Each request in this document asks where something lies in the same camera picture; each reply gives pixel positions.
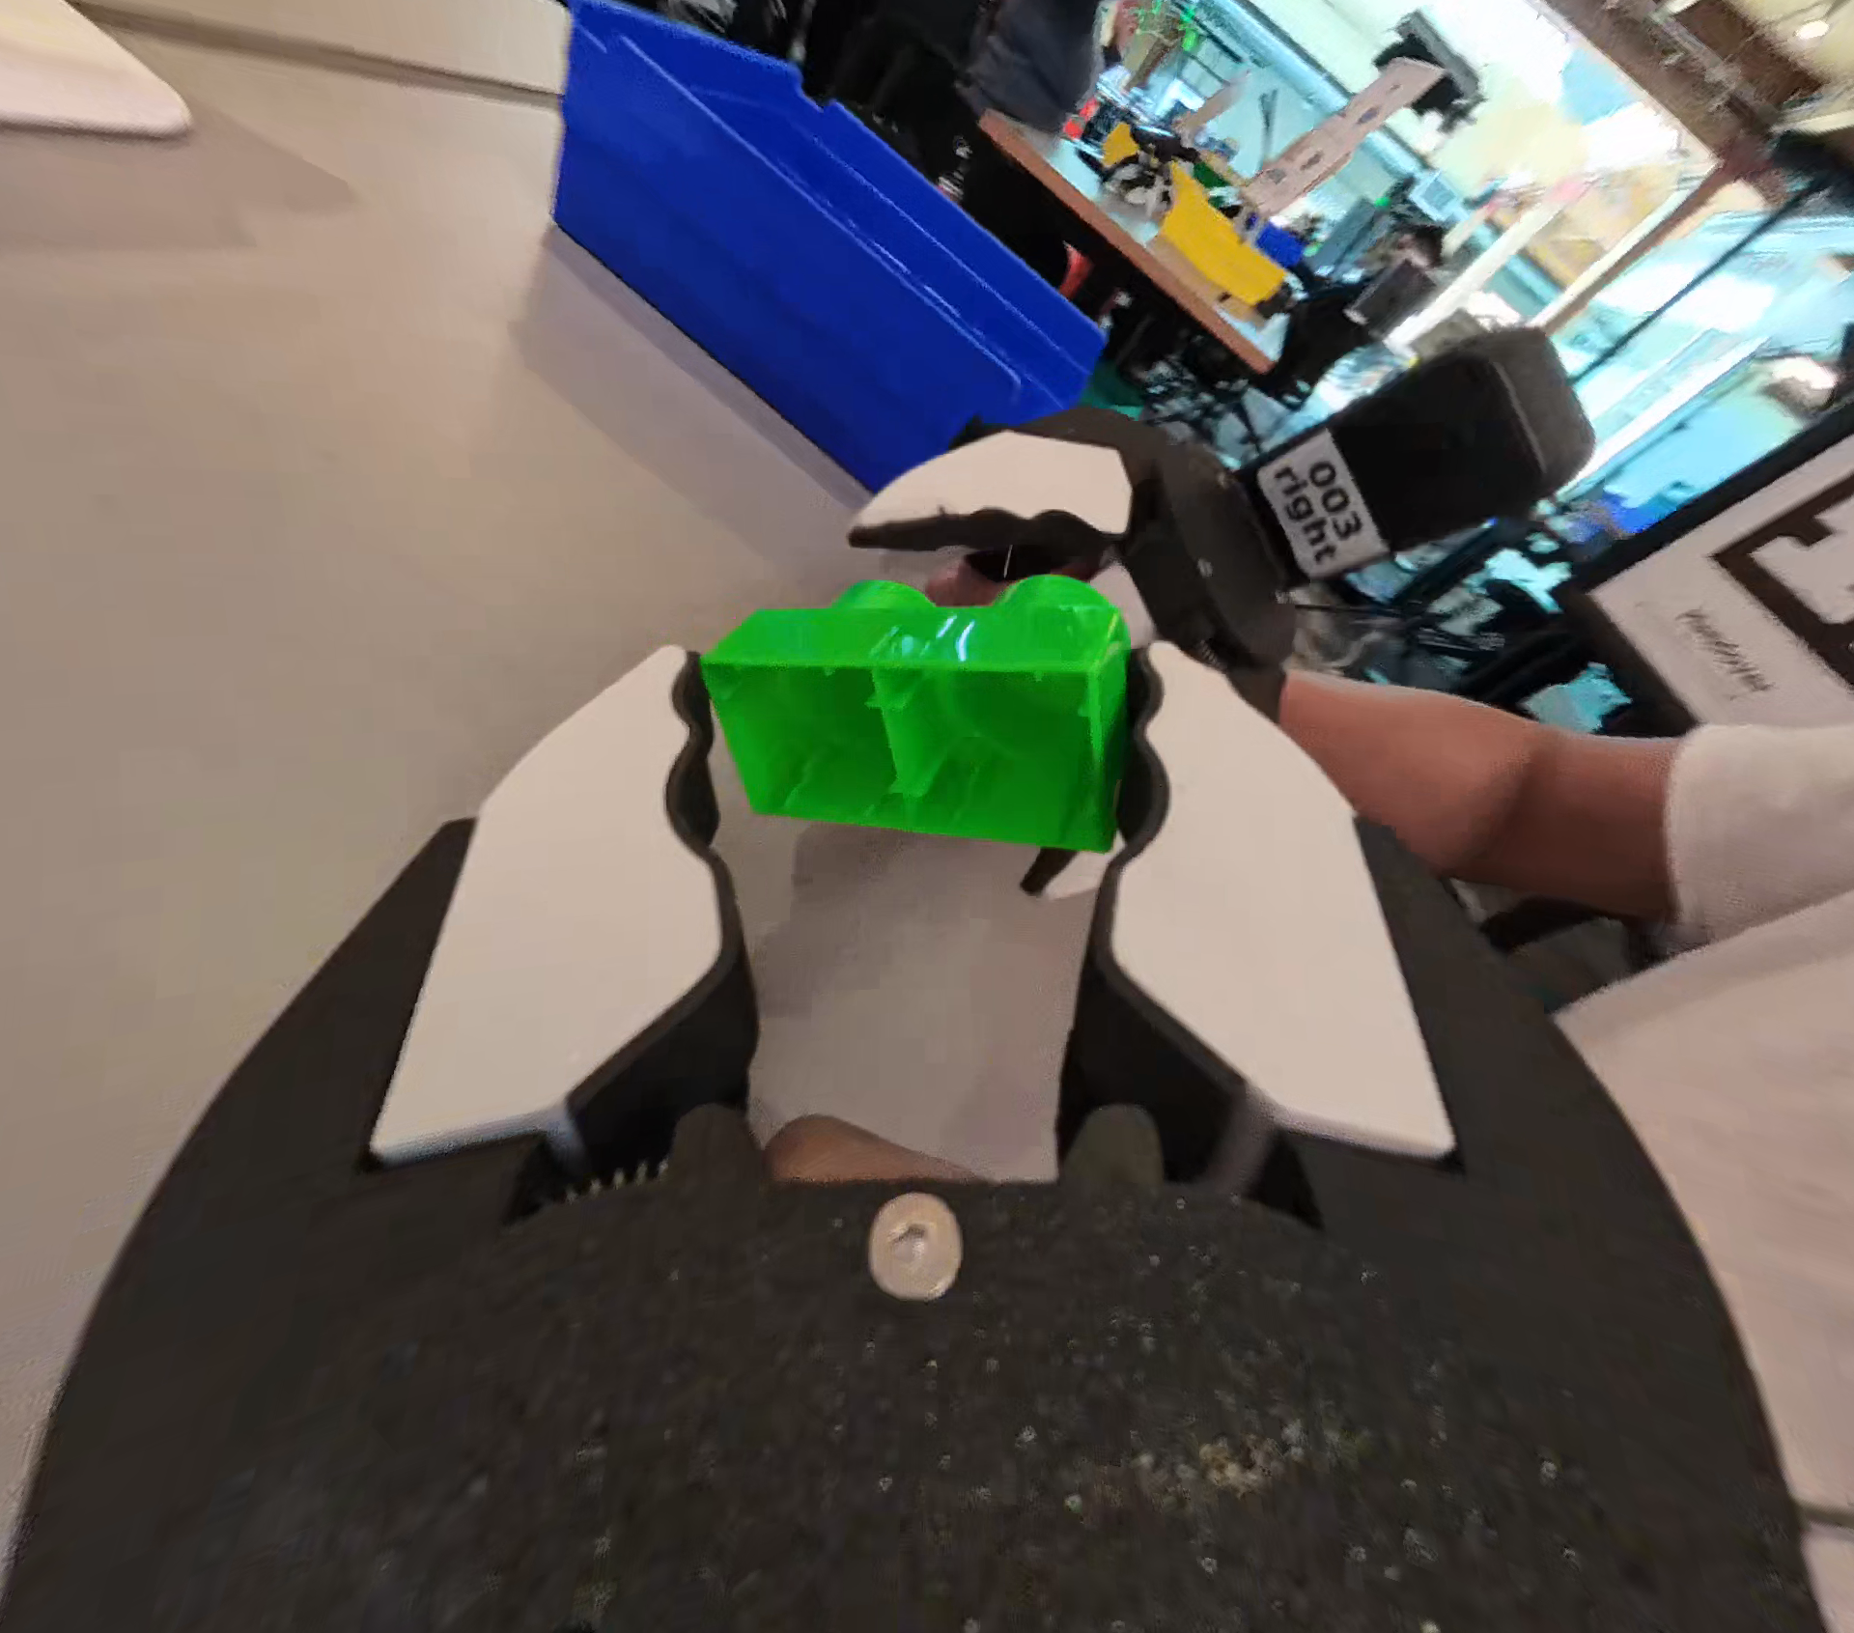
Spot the yellow bin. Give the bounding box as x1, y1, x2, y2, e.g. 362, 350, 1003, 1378
1148, 160, 1295, 309

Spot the blue plastic bin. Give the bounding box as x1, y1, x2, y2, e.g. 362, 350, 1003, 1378
553, 0, 1113, 494

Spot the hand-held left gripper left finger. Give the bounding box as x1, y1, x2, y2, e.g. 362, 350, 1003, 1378
370, 649, 760, 1164

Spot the green toy brick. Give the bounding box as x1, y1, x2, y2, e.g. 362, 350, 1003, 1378
700, 575, 1136, 855

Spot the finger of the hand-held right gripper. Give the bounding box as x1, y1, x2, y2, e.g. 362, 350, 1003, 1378
1021, 844, 1121, 905
847, 431, 1150, 575

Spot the framed black-white marker sign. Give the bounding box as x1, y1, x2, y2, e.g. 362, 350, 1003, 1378
1554, 442, 1854, 739

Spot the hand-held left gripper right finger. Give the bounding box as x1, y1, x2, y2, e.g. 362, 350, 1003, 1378
1073, 643, 1459, 1164

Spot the person's right forearm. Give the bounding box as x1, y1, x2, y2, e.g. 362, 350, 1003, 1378
1279, 666, 1687, 921

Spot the wooden far table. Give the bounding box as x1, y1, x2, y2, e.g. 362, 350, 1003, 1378
974, 110, 1287, 378

